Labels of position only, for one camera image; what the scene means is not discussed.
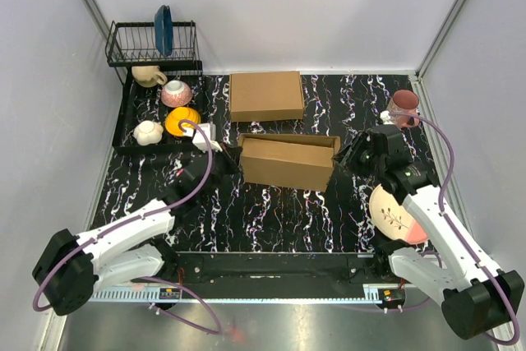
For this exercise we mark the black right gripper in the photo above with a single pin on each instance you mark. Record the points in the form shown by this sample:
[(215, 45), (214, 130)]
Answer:
[(345, 157)]

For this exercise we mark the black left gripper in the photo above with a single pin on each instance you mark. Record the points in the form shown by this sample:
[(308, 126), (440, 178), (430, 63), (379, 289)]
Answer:
[(233, 157)]

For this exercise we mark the brown cardboard box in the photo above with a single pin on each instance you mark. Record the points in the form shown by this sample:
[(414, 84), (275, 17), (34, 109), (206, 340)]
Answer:
[(265, 96), (296, 161)]

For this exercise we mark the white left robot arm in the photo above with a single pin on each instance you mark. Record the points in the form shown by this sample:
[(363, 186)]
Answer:
[(74, 267)]

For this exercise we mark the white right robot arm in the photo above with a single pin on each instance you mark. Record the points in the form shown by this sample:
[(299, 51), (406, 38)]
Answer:
[(475, 295)]

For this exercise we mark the closed brown cardboard box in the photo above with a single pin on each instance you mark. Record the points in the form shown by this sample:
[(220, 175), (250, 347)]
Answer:
[(265, 96)]

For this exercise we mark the orange yellow ribbed bowl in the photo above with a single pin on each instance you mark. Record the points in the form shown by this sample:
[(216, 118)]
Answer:
[(172, 121)]

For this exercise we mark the cream pink floral plate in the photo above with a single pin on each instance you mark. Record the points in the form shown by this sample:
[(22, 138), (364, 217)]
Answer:
[(391, 219)]

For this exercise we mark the pink patterned mug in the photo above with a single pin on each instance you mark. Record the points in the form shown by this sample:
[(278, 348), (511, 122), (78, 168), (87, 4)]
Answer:
[(404, 101)]

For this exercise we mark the pink patterned bowl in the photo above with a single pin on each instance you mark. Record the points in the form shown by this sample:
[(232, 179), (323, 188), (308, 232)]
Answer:
[(176, 93)]

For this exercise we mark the white flower-shaped cup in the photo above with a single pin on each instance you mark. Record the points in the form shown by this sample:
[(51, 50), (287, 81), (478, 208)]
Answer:
[(148, 133)]

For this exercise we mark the cream ceramic mug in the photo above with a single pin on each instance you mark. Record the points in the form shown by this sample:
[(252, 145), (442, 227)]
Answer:
[(148, 76)]

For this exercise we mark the blue plate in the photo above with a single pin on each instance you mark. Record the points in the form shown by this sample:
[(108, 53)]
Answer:
[(163, 31)]

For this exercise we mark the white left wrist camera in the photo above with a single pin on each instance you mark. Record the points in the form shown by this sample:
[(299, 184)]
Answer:
[(200, 139)]

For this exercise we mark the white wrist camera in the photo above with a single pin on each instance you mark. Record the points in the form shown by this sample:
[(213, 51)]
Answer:
[(386, 119), (200, 139)]

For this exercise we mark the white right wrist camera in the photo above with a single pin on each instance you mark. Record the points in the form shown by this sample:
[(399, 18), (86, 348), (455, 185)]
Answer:
[(386, 119)]

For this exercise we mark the black wire dish rack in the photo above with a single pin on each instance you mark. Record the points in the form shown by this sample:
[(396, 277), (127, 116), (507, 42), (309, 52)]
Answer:
[(136, 49)]

